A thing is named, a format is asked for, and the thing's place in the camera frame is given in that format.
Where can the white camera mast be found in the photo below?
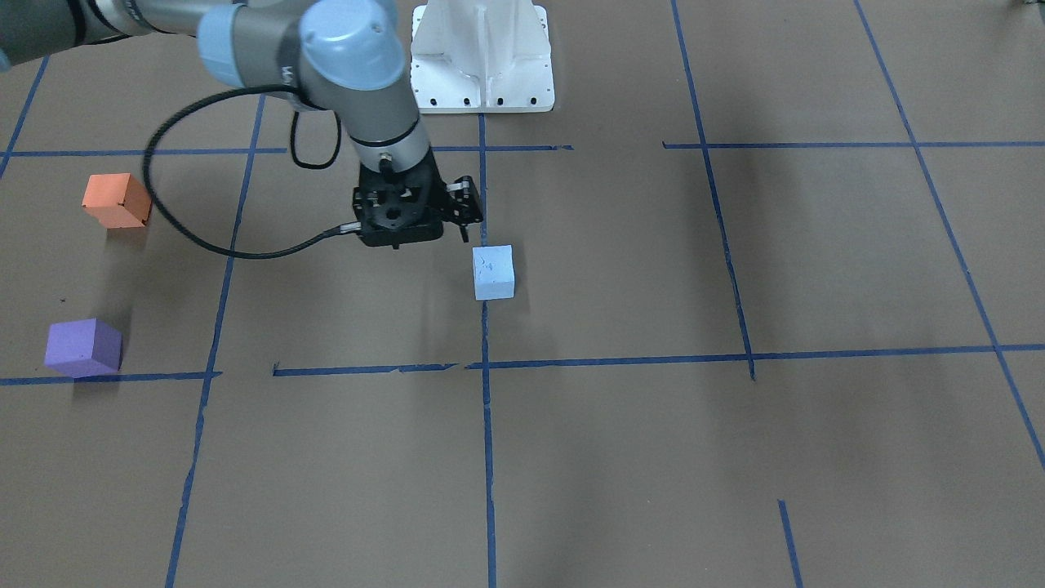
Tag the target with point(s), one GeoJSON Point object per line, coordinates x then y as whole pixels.
{"type": "Point", "coordinates": [481, 57]}

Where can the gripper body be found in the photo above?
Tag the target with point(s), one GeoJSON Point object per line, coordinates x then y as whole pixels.
{"type": "Point", "coordinates": [460, 203]}

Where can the blue foam block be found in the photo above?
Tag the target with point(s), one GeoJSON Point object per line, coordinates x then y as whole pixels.
{"type": "Point", "coordinates": [493, 270]}

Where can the orange foam block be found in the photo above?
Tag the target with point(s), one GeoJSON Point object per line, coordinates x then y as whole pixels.
{"type": "Point", "coordinates": [117, 201]}

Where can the purple foam block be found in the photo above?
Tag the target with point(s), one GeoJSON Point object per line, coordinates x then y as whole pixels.
{"type": "Point", "coordinates": [83, 348]}

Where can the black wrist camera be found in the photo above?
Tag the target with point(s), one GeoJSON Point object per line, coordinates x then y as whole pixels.
{"type": "Point", "coordinates": [394, 217]}

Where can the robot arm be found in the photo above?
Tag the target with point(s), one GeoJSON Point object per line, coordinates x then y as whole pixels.
{"type": "Point", "coordinates": [339, 56]}

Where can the brown paper table cover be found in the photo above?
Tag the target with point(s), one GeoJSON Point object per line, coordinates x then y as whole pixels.
{"type": "Point", "coordinates": [778, 321]}

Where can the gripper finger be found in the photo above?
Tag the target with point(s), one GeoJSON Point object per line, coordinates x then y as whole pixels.
{"type": "Point", "coordinates": [462, 191]}
{"type": "Point", "coordinates": [467, 211]}

